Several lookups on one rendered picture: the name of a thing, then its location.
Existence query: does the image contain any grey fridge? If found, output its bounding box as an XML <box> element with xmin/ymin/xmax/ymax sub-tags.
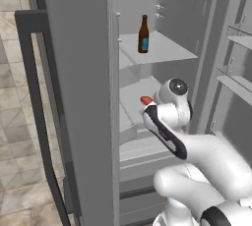
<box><xmin>92</xmin><ymin>0</ymin><xmax>249</xmax><ymax>226</ymax></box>

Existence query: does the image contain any dark grey door handle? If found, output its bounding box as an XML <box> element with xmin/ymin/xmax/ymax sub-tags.
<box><xmin>14</xmin><ymin>9</ymin><xmax>72</xmax><ymax>226</ymax></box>

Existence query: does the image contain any brown beer bottle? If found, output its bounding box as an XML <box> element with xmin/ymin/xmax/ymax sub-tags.
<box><xmin>137</xmin><ymin>14</ymin><xmax>151</xmax><ymax>54</ymax></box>

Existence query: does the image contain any grey fridge door with shelves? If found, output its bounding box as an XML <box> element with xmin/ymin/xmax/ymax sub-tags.
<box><xmin>206</xmin><ymin>0</ymin><xmax>252</xmax><ymax>159</ymax></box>

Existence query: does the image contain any red sweet potato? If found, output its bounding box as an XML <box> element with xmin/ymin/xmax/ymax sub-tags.
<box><xmin>140</xmin><ymin>95</ymin><xmax>155</xmax><ymax>105</ymax></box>

